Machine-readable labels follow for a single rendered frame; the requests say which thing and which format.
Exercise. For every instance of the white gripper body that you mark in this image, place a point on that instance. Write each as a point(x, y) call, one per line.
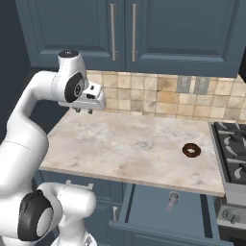
point(93, 103)

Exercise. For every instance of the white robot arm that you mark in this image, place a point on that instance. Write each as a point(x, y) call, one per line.
point(22, 150)

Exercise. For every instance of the blue closed drawer front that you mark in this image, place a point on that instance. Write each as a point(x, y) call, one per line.
point(109, 189)

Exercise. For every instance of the open blue drawer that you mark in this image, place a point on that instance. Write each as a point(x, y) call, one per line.
point(150, 205)

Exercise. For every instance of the chocolate donut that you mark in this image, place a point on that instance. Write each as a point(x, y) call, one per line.
point(185, 152)

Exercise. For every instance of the blue base cupboard door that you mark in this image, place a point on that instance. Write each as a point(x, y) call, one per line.
point(104, 224)

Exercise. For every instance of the steel gas hob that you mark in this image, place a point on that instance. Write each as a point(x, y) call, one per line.
point(232, 153)

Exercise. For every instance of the silver hob knob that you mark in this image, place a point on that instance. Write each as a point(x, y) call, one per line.
point(231, 216)

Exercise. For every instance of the blue wall cupboard door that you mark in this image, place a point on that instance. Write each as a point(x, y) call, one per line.
point(189, 32)
point(70, 29)

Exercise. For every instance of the grey wall socket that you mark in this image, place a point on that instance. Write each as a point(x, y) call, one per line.
point(201, 85)
point(184, 84)

